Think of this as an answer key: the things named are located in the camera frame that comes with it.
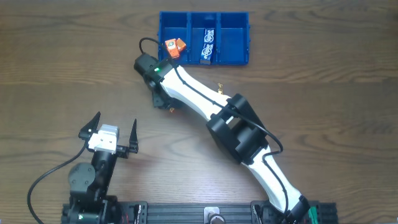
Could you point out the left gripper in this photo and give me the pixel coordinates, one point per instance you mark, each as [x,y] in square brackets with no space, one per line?
[126,151]

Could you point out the orange candy box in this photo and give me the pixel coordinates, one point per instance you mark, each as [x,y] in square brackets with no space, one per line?
[182,44]
[172,49]

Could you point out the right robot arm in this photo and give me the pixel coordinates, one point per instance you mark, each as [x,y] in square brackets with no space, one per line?
[192,96]

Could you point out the blue tray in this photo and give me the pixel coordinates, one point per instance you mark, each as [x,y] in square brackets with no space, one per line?
[231,46]

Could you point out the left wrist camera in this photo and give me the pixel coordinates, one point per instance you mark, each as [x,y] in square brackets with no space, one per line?
[104,138]

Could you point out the mounting rail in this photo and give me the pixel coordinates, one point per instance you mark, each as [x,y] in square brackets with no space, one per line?
[180,213]

